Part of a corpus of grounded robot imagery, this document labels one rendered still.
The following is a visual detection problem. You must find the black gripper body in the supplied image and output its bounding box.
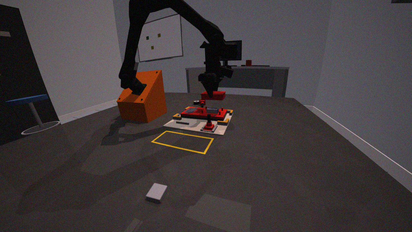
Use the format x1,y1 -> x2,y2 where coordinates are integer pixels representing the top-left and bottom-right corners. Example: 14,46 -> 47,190
198,58 -> 224,82

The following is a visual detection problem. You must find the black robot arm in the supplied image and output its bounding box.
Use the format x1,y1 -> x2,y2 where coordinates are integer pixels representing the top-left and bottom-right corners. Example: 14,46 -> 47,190
119,0 -> 238,95

